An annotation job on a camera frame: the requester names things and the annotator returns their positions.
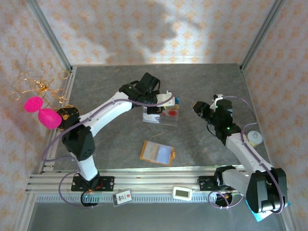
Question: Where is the round pink sponge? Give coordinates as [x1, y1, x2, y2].
[24, 96, 45, 114]

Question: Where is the white digital timer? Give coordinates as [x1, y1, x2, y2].
[172, 186, 193, 200]

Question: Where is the blue snack packet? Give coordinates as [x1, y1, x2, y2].
[245, 198, 292, 222]

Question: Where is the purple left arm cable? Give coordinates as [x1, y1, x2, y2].
[42, 96, 176, 209]

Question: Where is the gold wire ornament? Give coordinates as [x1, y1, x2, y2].
[9, 63, 71, 108]

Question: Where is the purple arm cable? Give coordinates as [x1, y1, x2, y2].
[42, 96, 176, 209]
[208, 95, 288, 215]

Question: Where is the aluminium mounting rail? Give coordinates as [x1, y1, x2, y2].
[26, 166, 251, 194]

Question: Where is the aluminium frame post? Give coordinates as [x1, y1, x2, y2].
[25, 0, 73, 72]
[240, 0, 287, 72]

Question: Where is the egg-shaped pink sponge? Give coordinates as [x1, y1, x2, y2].
[38, 108, 63, 130]

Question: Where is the aluminium side rail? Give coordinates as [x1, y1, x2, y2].
[38, 66, 77, 175]

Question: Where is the grey slotted cable duct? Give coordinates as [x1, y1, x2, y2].
[36, 194, 248, 203]

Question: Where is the orange card holder wallet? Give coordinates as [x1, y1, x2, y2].
[140, 140, 176, 167]

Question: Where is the clear acrylic card stand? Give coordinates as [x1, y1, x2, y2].
[141, 96, 180, 127]

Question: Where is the black round cable grommet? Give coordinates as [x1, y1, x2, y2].
[80, 192, 100, 208]
[215, 192, 234, 209]

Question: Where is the white card with red circle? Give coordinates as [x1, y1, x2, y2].
[161, 109, 180, 118]

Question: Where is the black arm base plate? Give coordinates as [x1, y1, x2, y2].
[198, 175, 243, 191]
[71, 176, 116, 193]

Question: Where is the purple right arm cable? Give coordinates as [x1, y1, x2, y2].
[208, 95, 288, 215]

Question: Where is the silver VIP card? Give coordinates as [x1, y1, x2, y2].
[143, 113, 160, 122]

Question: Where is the black and gold disc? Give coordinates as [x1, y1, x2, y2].
[55, 104, 81, 130]

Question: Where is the badge card with red logo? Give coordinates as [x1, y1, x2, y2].
[112, 190, 133, 207]

